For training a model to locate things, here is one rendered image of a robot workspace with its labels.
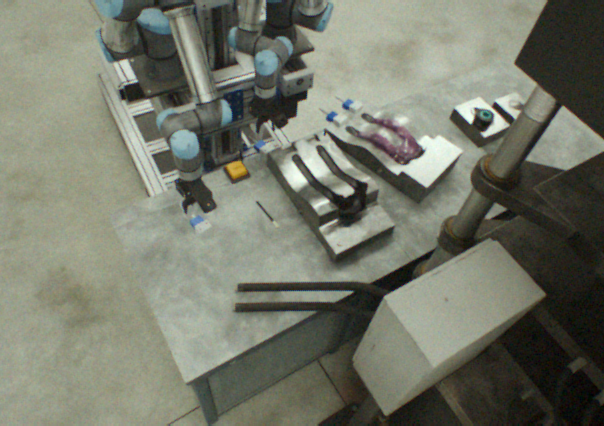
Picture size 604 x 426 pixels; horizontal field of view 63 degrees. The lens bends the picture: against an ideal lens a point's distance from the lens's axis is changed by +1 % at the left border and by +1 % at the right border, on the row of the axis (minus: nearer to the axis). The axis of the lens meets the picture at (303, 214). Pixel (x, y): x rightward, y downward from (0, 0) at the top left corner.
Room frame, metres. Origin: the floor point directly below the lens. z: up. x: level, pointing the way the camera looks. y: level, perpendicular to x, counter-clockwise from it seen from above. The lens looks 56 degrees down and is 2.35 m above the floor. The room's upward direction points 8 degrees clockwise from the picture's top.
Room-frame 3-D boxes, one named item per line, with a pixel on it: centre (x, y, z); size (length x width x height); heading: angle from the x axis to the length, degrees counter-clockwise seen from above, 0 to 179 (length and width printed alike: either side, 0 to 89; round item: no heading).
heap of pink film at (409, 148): (1.43, -0.30, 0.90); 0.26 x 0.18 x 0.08; 55
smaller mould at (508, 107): (1.76, -0.88, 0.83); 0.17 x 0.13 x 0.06; 38
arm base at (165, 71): (1.47, 0.61, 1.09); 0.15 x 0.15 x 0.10
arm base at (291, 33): (1.76, 0.21, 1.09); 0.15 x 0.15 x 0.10
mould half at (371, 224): (1.15, -0.08, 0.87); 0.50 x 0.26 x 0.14; 38
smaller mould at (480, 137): (1.66, -0.70, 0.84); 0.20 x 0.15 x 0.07; 38
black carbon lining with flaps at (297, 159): (1.16, -0.08, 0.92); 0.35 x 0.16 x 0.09; 38
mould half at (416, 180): (1.43, -0.31, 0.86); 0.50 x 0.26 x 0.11; 55
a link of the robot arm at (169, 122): (1.02, 0.42, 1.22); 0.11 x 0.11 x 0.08; 37
